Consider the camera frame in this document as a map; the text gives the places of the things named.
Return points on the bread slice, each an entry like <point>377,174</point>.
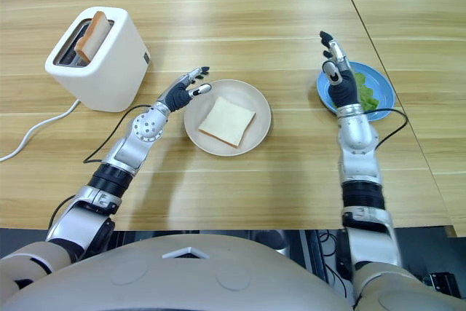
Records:
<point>226,120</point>
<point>94,36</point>

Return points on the cream plate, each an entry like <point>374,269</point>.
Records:
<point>204,114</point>

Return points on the robot body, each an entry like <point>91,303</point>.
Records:
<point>182,278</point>

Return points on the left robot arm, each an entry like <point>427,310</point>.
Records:
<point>120,158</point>

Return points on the cream toaster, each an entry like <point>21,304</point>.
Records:
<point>105,70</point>

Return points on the green lettuce leaf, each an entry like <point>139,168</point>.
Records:
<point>366,94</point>

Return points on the blue plate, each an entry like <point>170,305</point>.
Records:
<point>382,85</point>

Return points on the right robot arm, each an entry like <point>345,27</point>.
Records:
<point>360,165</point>

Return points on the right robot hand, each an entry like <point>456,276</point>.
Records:
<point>343,89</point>

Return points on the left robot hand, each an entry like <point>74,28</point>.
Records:
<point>178,95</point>

